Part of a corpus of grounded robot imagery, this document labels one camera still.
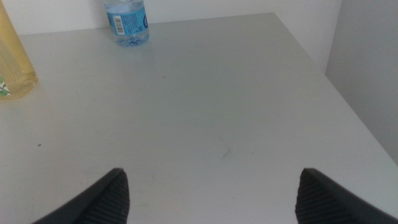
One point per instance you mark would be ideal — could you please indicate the yellow tea bottle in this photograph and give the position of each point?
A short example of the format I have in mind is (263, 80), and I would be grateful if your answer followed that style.
(14, 62)

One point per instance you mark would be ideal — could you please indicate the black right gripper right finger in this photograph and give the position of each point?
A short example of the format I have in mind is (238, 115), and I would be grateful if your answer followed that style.
(320, 202)

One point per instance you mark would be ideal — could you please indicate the clear water bottle blue label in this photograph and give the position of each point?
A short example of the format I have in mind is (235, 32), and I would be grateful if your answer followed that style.
(129, 21)

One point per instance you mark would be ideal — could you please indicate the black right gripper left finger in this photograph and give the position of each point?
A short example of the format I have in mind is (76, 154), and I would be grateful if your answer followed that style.
(105, 202)

